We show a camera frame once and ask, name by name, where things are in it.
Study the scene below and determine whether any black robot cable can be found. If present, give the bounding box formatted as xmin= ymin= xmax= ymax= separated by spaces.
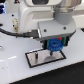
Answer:
xmin=0 ymin=27 xmax=42 ymax=39

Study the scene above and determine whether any beige connector block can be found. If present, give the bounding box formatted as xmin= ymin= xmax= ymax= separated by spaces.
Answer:
xmin=13 ymin=18 xmax=18 ymax=33

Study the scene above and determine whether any blue gear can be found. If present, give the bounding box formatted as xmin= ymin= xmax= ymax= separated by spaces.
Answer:
xmin=47 ymin=38 xmax=63 ymax=52

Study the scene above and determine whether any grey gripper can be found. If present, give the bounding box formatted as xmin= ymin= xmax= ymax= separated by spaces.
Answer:
xmin=37 ymin=15 xmax=80 ymax=52

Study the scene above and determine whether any peg base plate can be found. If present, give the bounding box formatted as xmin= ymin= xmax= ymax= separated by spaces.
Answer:
xmin=26 ymin=49 xmax=66 ymax=68

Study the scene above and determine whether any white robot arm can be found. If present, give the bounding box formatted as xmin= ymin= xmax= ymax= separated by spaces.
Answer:
xmin=18 ymin=0 xmax=82 ymax=51

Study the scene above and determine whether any left metal peg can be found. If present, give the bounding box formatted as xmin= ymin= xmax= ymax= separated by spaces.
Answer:
xmin=33 ymin=52 xmax=39 ymax=62

